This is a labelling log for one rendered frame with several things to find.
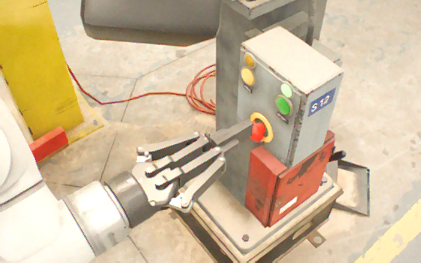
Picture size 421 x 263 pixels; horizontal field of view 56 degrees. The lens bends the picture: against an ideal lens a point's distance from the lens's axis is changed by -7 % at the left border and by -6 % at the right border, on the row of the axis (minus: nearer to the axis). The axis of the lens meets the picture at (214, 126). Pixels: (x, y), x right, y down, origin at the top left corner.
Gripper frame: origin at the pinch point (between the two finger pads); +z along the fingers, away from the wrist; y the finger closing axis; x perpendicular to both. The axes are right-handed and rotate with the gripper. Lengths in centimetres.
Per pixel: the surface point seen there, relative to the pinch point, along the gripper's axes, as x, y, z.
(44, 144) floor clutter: -96, -109, -18
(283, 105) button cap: 0.4, 0.2, 10.6
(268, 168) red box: -45, -14, 26
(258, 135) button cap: -8.8, -3.0, 8.7
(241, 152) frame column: -54, -27, 28
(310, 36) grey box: -4.0, -14.1, 33.1
